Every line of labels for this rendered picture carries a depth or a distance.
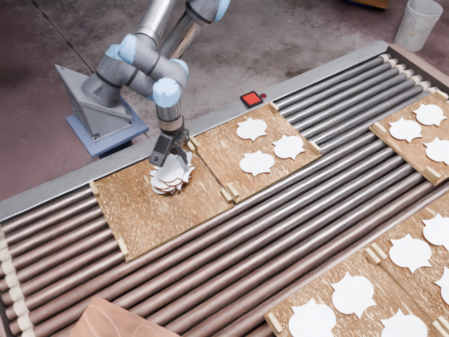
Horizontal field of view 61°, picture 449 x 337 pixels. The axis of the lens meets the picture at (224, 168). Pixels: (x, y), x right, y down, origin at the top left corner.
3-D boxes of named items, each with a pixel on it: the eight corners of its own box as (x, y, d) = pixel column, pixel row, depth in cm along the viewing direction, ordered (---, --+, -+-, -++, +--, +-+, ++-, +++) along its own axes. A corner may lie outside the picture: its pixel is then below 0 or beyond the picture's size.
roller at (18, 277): (2, 283, 122) (-5, 277, 118) (412, 79, 187) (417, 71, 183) (6, 295, 120) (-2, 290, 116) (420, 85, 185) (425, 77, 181)
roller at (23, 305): (10, 309, 117) (3, 305, 113) (429, 91, 182) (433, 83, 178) (14, 323, 114) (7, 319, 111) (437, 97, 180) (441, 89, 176)
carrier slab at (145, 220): (89, 186, 140) (89, 184, 139) (188, 144, 153) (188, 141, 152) (127, 263, 122) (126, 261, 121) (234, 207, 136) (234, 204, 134)
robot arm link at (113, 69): (97, 64, 154) (114, 36, 150) (127, 82, 160) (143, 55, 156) (94, 72, 144) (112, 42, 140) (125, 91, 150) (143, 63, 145)
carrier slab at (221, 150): (188, 142, 154) (188, 140, 152) (268, 105, 168) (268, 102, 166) (236, 204, 136) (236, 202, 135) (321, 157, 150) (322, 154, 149)
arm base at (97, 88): (73, 81, 151) (85, 60, 148) (103, 90, 164) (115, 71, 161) (91, 103, 145) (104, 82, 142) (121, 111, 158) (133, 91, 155)
